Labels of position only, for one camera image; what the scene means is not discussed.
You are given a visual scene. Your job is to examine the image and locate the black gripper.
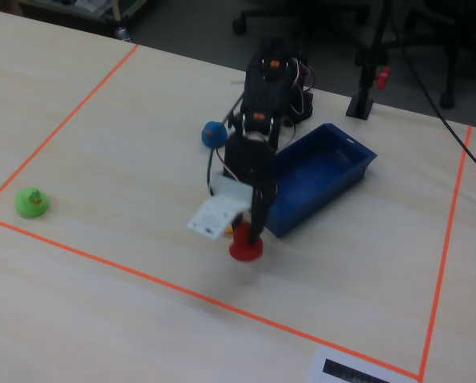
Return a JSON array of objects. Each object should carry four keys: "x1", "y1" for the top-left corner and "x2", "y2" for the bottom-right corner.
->
[{"x1": 221, "y1": 133, "x2": 279, "y2": 245}]

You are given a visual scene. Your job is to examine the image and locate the red rubber duck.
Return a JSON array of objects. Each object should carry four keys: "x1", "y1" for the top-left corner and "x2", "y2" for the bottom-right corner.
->
[{"x1": 225, "y1": 222, "x2": 264, "y2": 263}]

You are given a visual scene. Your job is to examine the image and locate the blue plastic box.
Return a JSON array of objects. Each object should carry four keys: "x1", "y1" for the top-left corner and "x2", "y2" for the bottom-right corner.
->
[{"x1": 264, "y1": 122, "x2": 379, "y2": 239}]

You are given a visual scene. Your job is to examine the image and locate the green rubber duck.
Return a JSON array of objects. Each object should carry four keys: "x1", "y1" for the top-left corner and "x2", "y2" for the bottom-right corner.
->
[{"x1": 14, "y1": 186, "x2": 50, "y2": 219}]

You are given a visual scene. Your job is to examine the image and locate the red clamp knob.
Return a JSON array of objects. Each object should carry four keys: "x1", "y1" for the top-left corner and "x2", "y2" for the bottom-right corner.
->
[{"x1": 375, "y1": 66, "x2": 392, "y2": 89}]

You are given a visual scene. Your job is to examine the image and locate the white paper with black print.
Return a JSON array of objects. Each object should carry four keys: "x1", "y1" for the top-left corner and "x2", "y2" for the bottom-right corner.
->
[{"x1": 307, "y1": 345, "x2": 421, "y2": 383}]

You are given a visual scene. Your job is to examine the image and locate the black office chair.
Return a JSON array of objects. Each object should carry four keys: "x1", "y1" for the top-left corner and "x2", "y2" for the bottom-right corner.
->
[{"x1": 397, "y1": 0, "x2": 476, "y2": 111}]

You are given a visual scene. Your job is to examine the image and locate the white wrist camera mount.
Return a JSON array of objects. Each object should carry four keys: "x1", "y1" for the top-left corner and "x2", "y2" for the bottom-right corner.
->
[{"x1": 186, "y1": 171, "x2": 256, "y2": 243}]

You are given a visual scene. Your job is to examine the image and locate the robot arm servo wires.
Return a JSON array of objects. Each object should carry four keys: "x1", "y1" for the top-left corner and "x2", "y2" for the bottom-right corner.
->
[{"x1": 285, "y1": 57, "x2": 315, "y2": 139}]

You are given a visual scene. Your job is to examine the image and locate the black camera stand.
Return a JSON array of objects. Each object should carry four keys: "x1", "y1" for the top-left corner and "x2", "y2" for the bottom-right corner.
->
[{"x1": 345, "y1": 0, "x2": 395, "y2": 120}]

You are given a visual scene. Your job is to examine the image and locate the long black cable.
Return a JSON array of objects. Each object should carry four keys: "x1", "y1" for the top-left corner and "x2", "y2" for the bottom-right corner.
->
[{"x1": 386, "y1": 0, "x2": 476, "y2": 183}]

